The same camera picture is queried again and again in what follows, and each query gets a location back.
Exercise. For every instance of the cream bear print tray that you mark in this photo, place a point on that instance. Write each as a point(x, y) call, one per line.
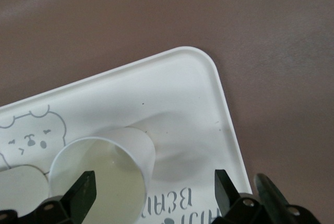
point(169, 91)

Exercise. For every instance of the white plastic cup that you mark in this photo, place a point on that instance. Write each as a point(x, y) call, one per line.
point(21, 184)
point(135, 143)

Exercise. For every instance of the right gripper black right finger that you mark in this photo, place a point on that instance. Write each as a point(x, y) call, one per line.
point(235, 208)

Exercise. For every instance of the brown table cover sheet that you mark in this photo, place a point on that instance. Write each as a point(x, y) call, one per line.
point(78, 25)

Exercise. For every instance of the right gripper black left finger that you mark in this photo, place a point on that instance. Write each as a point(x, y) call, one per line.
point(78, 195)

